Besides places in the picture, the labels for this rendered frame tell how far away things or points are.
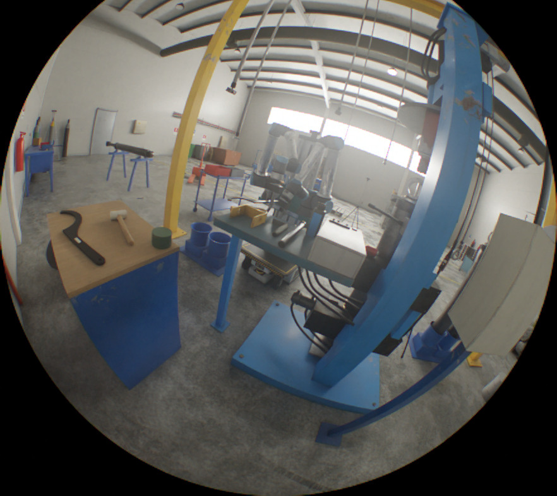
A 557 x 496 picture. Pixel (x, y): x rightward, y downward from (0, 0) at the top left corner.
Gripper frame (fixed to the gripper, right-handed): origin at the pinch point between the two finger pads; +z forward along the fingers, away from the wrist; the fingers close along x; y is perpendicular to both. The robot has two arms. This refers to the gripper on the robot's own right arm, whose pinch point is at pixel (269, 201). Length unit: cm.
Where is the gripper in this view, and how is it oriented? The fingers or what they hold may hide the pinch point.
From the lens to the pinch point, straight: 139.2
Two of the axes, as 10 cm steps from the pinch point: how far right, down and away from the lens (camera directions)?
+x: -7.7, -4.0, 4.9
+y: 5.6, -0.9, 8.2
